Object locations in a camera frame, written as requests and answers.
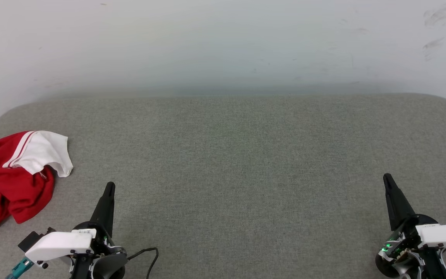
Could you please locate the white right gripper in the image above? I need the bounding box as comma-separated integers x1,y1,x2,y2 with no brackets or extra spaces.
378,173,446,268

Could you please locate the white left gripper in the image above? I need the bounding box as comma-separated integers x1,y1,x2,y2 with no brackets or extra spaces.
25,181,127,269

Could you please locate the red and white basketball jersey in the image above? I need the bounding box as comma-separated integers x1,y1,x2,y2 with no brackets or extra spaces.
0,131,74,236

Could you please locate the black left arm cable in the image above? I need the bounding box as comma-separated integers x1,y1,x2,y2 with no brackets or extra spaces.
126,247,159,279

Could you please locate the teal left camera plug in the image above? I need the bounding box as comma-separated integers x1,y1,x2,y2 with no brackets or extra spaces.
5,257,34,279

